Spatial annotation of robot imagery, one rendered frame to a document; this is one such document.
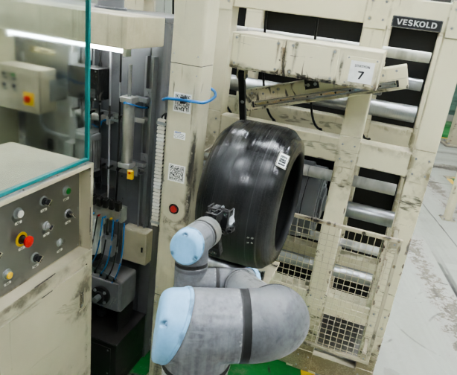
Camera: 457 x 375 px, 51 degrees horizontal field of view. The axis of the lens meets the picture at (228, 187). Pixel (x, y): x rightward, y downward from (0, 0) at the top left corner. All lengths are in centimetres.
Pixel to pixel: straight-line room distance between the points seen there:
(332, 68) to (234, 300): 135
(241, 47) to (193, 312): 146
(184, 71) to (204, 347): 129
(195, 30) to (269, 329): 129
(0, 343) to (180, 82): 109
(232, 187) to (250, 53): 62
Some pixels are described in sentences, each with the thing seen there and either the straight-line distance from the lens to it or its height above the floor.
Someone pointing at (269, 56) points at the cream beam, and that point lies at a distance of 200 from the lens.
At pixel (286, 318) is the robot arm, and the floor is 145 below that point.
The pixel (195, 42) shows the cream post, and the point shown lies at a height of 174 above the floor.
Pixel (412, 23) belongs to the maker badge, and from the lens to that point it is 223.
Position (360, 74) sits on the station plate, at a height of 169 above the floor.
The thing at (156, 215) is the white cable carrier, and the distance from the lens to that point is 207.
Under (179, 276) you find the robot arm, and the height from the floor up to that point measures 119.
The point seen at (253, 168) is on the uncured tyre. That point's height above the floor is 136.
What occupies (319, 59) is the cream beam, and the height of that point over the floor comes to 172.
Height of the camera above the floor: 189
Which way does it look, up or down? 21 degrees down
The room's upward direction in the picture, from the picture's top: 7 degrees clockwise
